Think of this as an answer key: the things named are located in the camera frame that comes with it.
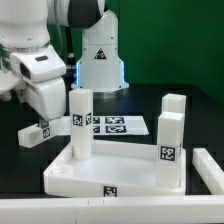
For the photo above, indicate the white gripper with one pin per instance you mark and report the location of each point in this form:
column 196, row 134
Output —
column 47, row 98

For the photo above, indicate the white desk top tray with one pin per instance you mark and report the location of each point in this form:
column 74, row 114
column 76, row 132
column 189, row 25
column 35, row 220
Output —
column 115, row 169

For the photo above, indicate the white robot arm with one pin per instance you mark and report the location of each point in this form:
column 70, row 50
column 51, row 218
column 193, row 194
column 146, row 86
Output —
column 24, row 28

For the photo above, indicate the white right fence bar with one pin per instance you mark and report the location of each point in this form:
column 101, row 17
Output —
column 209, row 171

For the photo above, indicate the white fence bar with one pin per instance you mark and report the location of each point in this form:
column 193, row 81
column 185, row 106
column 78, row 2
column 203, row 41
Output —
column 209, row 171
column 148, row 210

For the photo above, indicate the white front fence bar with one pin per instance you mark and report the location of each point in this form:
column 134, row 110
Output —
column 148, row 210

